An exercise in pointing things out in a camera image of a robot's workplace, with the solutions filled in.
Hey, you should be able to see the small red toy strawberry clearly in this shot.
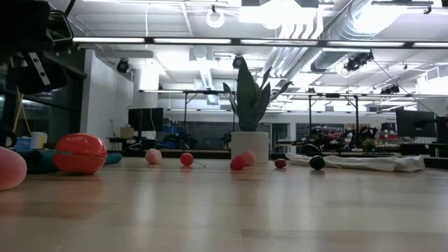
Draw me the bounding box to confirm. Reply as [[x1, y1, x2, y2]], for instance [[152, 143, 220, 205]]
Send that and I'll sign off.
[[230, 155, 247, 172]]

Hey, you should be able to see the small pink toy strawberry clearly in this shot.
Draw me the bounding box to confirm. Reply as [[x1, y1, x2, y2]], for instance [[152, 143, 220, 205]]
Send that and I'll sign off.
[[240, 150, 257, 167]]

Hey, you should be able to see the small dark purple toy plum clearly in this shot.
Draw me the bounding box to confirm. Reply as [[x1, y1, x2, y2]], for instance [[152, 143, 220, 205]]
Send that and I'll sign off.
[[309, 155, 326, 172]]

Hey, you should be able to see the white bucket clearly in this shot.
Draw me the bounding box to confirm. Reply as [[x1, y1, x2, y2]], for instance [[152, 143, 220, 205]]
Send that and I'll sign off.
[[30, 132, 48, 150]]

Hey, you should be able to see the blue storage box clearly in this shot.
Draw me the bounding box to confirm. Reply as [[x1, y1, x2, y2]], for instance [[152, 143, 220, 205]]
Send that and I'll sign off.
[[13, 136, 32, 153]]

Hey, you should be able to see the dark green folded cloth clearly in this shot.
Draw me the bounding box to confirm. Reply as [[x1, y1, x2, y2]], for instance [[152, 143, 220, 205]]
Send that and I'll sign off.
[[16, 149, 123, 175]]

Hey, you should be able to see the red toy tomato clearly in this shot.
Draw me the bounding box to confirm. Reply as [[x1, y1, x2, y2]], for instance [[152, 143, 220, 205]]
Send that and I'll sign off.
[[53, 132, 109, 176]]

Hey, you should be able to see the pink toy peach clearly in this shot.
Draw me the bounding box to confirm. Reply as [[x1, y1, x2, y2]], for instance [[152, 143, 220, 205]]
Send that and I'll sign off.
[[0, 146, 28, 192]]

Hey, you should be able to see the black computer monitor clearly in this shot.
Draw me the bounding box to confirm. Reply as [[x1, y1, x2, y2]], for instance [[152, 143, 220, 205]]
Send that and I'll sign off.
[[127, 107, 165, 132], [395, 109, 437, 139]]

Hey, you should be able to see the small pale pink toy fruit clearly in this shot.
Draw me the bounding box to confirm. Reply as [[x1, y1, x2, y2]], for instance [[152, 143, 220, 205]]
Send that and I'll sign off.
[[145, 148, 163, 165]]

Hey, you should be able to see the small red toy cherry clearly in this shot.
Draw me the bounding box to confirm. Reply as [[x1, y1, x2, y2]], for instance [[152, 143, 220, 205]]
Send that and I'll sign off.
[[180, 152, 207, 169]]

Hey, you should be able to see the overhead light bar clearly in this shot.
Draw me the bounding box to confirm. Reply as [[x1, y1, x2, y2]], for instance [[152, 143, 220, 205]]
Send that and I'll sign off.
[[73, 36, 448, 50]]

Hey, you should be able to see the green snake plant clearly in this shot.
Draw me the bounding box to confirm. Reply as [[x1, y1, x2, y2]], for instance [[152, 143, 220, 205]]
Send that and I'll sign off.
[[223, 57, 293, 133]]

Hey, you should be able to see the white round plant pot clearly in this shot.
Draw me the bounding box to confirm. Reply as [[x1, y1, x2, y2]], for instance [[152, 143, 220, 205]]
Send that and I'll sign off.
[[230, 131, 270, 165]]

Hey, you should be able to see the white folded cloth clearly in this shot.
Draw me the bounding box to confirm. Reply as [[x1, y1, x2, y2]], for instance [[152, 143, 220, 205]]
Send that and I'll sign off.
[[285, 152, 426, 173]]

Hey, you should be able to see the small background potted plant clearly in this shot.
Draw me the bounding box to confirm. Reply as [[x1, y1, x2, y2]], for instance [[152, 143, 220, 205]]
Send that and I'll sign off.
[[362, 138, 378, 153]]

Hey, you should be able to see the yellow cable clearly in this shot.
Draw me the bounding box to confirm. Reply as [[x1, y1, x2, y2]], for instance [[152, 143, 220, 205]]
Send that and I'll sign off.
[[9, 57, 33, 136]]

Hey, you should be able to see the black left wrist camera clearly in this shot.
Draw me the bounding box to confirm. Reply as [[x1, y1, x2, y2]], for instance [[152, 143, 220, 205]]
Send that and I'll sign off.
[[48, 9, 75, 50]]

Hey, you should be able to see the black cable loop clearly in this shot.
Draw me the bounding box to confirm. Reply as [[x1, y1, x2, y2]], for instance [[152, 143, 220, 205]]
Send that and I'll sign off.
[[0, 125, 18, 148]]

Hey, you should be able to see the black background rig frame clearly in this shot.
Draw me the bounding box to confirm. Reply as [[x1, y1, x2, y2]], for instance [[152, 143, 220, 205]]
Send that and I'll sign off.
[[279, 91, 361, 148], [139, 89, 239, 151]]

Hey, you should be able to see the white ring light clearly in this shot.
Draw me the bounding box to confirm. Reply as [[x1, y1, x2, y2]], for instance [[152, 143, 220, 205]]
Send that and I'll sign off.
[[205, 8, 226, 29]]

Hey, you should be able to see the silver ceiling duct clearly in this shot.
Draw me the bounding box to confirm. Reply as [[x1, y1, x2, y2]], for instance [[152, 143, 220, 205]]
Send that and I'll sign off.
[[309, 0, 400, 73]]

